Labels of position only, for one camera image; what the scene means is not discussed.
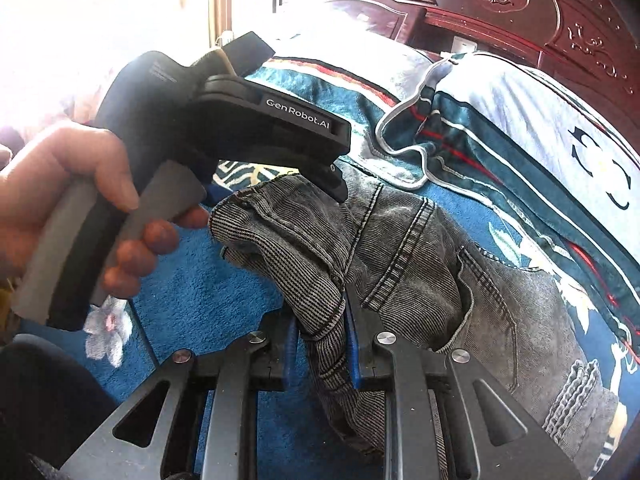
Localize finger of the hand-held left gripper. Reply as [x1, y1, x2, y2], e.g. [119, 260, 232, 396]
[300, 160, 347, 205]

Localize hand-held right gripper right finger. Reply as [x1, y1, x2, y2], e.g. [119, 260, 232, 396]
[345, 295, 581, 480]

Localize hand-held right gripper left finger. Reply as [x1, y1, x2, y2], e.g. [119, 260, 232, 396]
[55, 310, 301, 480]

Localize grey denim pants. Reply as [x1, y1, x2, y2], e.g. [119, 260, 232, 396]
[209, 162, 621, 468]

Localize person's left hand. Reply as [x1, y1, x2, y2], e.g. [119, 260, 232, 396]
[0, 127, 211, 301]

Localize striped blue-grey pillow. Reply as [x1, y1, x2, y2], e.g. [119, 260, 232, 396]
[245, 10, 441, 186]

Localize blue plush blanket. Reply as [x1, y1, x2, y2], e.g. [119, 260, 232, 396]
[15, 157, 640, 480]

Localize blue-grey pillow with flower emblem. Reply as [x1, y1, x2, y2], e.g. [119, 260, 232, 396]
[377, 52, 640, 351]

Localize carved dark wooden headboard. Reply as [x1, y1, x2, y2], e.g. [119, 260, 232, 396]
[325, 0, 640, 126]

